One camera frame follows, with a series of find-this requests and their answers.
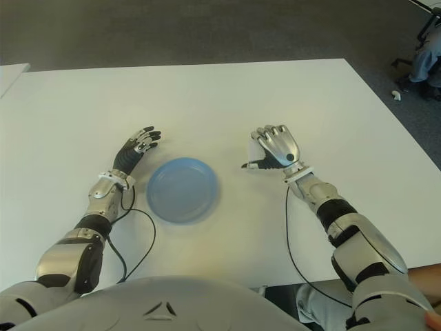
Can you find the white square charger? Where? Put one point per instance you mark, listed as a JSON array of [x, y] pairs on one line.
[[255, 153]]

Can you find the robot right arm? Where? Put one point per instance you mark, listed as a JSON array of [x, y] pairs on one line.
[[358, 248]]

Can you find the white desk corner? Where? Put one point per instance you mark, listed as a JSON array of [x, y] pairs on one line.
[[429, 2]]

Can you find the white side table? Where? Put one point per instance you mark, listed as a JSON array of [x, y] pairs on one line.
[[8, 77]]

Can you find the blue round plate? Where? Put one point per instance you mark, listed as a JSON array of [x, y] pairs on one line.
[[182, 191]]

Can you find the person's blue jeans leg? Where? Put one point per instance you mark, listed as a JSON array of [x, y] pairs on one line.
[[425, 65]]

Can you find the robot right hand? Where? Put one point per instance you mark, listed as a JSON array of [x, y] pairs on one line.
[[282, 145]]

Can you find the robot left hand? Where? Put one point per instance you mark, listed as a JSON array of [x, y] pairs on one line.
[[125, 157]]

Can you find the grey robot torso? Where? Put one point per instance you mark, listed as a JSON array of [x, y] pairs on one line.
[[165, 307]]

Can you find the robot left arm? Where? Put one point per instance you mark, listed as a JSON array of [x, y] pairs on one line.
[[62, 251]]

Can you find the person's pale jeans knee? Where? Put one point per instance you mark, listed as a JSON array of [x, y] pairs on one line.
[[317, 303]]

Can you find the small white floor object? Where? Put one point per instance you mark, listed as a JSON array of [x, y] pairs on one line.
[[396, 95]]

